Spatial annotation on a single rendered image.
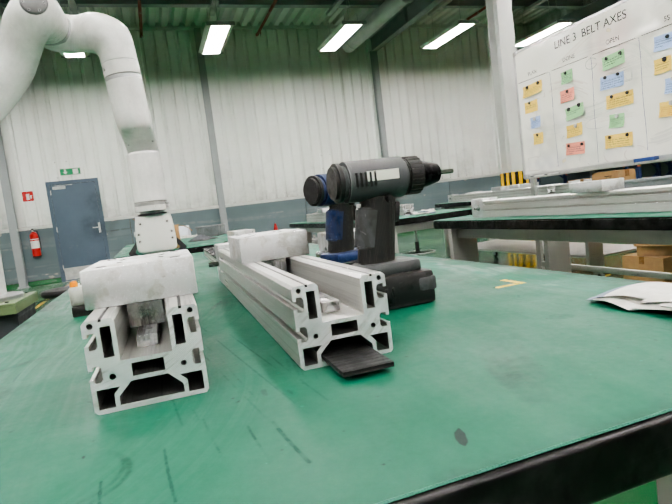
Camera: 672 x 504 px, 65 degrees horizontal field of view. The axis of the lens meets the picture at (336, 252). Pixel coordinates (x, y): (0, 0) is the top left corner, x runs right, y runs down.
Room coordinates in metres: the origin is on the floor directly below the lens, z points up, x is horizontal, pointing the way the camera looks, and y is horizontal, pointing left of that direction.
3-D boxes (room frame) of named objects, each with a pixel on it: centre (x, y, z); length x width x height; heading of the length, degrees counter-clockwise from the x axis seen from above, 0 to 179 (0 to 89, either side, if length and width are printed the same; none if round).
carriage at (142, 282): (0.61, 0.23, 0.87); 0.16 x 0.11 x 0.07; 17
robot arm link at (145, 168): (1.41, 0.47, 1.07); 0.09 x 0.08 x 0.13; 13
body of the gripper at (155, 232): (1.41, 0.47, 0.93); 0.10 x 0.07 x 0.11; 107
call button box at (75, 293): (1.08, 0.50, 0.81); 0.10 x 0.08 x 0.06; 107
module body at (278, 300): (0.91, 0.12, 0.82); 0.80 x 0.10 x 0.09; 17
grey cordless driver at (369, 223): (0.79, -0.10, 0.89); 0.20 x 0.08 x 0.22; 108
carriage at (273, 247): (0.91, 0.12, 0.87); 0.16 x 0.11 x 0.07; 17
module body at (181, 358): (0.85, 0.30, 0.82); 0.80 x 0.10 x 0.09; 17
